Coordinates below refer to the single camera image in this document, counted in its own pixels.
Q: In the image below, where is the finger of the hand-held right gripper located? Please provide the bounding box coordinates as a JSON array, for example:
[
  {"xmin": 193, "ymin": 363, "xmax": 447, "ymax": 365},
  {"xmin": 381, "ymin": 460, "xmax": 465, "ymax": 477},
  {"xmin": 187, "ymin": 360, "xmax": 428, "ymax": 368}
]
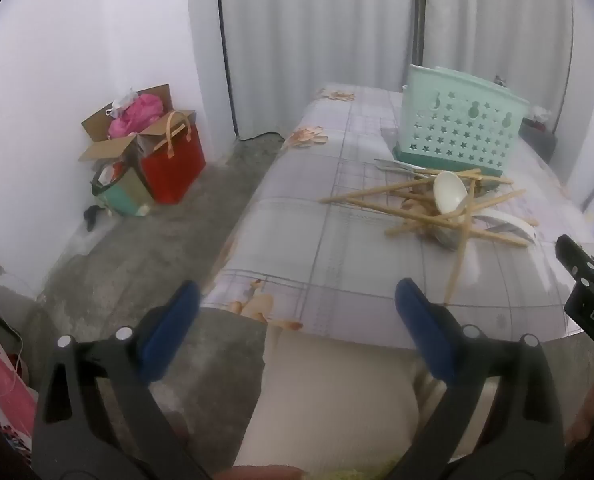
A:
[{"xmin": 556, "ymin": 234, "xmax": 594, "ymax": 289}]

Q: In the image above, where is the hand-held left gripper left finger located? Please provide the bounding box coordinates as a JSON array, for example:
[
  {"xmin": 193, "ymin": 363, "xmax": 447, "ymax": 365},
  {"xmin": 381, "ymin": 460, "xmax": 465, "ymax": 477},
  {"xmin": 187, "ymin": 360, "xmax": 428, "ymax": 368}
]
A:
[{"xmin": 31, "ymin": 280, "xmax": 205, "ymax": 480}]

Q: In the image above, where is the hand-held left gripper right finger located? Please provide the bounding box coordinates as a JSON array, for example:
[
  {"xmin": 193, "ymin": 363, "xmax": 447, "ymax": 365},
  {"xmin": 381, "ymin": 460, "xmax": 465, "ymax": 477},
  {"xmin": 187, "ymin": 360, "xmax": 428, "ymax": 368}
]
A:
[{"xmin": 387, "ymin": 277, "xmax": 565, "ymax": 480}]

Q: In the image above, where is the bunch of wooden chopsticks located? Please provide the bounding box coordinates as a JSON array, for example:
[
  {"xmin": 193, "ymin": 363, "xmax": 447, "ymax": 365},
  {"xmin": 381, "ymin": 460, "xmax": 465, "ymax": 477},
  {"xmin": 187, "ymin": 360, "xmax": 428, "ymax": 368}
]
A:
[{"xmin": 319, "ymin": 167, "xmax": 540, "ymax": 306}]

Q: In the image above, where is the white rice paddle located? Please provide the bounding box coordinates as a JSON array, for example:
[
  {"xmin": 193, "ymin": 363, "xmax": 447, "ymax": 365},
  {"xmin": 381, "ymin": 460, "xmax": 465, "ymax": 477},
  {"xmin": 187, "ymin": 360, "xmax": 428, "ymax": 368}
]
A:
[{"xmin": 469, "ymin": 210, "xmax": 538, "ymax": 247}]

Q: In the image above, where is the mint green utensil basket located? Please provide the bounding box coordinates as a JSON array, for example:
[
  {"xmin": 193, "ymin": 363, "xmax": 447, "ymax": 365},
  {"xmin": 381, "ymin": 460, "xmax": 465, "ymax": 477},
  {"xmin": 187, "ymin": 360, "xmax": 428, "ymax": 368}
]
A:
[{"xmin": 393, "ymin": 64, "xmax": 532, "ymax": 178}]

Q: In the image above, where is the small black object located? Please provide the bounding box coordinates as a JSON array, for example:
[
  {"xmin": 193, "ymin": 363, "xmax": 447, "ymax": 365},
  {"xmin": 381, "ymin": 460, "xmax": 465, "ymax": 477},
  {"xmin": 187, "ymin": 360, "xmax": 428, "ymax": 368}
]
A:
[{"xmin": 83, "ymin": 204, "xmax": 115, "ymax": 233}]

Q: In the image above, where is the teal paper bag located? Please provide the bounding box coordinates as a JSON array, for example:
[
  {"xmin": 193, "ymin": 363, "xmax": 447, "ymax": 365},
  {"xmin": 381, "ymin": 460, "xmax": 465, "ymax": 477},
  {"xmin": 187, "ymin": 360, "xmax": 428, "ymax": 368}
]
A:
[{"xmin": 92, "ymin": 162, "xmax": 156, "ymax": 217}]

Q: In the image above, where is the red tote bag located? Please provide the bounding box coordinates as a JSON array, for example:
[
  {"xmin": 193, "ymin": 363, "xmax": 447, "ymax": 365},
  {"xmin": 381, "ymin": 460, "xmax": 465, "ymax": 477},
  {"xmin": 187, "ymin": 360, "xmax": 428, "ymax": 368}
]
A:
[{"xmin": 141, "ymin": 110, "xmax": 206, "ymax": 205}]

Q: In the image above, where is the pink printed cloth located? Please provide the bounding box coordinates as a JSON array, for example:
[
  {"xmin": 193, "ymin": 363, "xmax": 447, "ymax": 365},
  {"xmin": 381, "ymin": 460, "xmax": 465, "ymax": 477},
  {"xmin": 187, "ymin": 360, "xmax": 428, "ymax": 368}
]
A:
[{"xmin": 0, "ymin": 305, "xmax": 38, "ymax": 456}]

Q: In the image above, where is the brown cardboard box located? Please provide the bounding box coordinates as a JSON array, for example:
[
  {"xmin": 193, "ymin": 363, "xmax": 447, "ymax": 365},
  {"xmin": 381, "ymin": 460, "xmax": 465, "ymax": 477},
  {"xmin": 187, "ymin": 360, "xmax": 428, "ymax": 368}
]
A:
[{"xmin": 79, "ymin": 84, "xmax": 198, "ymax": 163}]

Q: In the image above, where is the pink plastic bag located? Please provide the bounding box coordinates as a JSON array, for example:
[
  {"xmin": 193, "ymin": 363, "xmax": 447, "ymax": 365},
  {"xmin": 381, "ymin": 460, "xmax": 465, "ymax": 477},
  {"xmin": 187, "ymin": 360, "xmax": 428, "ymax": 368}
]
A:
[{"xmin": 108, "ymin": 92, "xmax": 164, "ymax": 139}]

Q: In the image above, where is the white plastic bag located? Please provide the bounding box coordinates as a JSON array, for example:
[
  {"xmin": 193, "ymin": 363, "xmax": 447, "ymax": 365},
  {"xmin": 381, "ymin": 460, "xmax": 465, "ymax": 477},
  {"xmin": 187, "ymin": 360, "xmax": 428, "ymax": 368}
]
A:
[{"xmin": 106, "ymin": 87, "xmax": 140, "ymax": 119}]

